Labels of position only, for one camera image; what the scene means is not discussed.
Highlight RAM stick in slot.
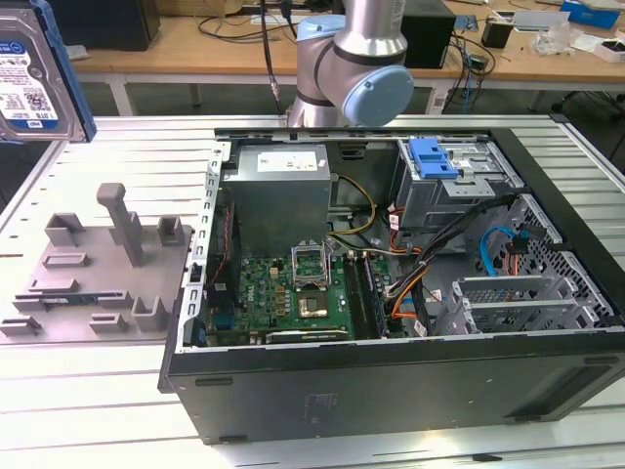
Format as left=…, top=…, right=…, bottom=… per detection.
left=360, top=253, right=390, bottom=336

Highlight blue cardboard box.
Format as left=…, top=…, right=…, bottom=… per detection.
left=560, top=0, right=619, bottom=25

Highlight white box with black part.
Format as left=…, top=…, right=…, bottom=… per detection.
left=593, top=38, right=625, bottom=64

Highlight metal socket cover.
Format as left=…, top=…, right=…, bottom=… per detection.
left=290, top=241, right=331, bottom=289

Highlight green motherboard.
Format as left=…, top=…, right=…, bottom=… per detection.
left=204, top=241, right=406, bottom=346

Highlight CPU socket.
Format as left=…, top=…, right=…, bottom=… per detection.
left=295, top=287, right=333, bottom=319

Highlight blue data wire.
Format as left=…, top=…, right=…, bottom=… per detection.
left=480, top=225, right=531, bottom=277

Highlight black computer tower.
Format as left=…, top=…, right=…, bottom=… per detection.
left=402, top=0, right=458, bottom=69

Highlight clear plastic bags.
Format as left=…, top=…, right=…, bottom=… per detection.
left=531, top=23, right=587, bottom=55

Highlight small black open box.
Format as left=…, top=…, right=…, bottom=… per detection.
left=481, top=16, right=514, bottom=49

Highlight black RAM slot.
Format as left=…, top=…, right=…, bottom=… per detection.
left=344, top=251, right=372, bottom=341

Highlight thin red power wire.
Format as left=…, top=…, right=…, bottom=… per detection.
left=505, top=236, right=520, bottom=277

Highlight grey parts rack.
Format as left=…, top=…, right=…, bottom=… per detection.
left=0, top=183, right=194, bottom=347

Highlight black graphics card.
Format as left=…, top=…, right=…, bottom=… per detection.
left=266, top=329, right=351, bottom=346

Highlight metal drive cage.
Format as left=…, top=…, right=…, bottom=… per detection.
left=395, top=138, right=526, bottom=234

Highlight black sleeved cable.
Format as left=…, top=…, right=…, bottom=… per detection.
left=414, top=194, right=519, bottom=265

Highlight yellow and black wires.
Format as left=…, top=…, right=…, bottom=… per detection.
left=326, top=175, right=377, bottom=238

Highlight grey power supply unit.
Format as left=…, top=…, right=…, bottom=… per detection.
left=222, top=144, right=336, bottom=245

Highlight blue drive latch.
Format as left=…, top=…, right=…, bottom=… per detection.
left=409, top=139, right=458, bottom=180

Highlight hard disk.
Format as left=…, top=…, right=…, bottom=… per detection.
left=0, top=0, right=98, bottom=144

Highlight orange and yellow wire bundle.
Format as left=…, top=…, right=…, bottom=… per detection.
left=385, top=261, right=431, bottom=321

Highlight metal disk bay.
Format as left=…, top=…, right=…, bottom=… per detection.
left=434, top=276, right=611, bottom=336

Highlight black PC case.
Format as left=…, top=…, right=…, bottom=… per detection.
left=158, top=124, right=625, bottom=446

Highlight large black box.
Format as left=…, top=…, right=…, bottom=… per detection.
left=46, top=0, right=161, bottom=53

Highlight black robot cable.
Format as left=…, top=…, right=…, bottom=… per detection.
left=260, top=0, right=285, bottom=117

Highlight wooden desk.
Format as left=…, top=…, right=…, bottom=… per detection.
left=62, top=0, right=625, bottom=82

